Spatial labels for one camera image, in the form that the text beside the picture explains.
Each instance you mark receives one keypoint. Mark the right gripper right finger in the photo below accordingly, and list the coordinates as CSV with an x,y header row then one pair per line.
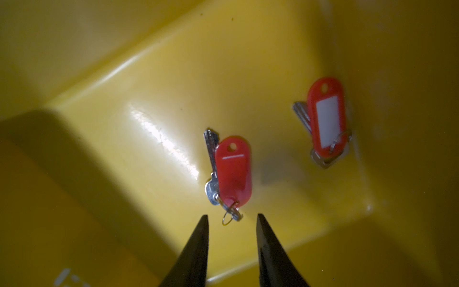
x,y
275,267

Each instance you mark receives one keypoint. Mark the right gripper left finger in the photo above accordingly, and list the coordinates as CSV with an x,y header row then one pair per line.
x,y
190,269

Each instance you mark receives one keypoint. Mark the red tagged key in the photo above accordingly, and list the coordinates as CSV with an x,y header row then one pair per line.
x,y
230,183
323,115

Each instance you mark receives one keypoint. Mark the yellow bottom drawer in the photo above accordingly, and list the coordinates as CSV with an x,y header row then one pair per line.
x,y
103,160

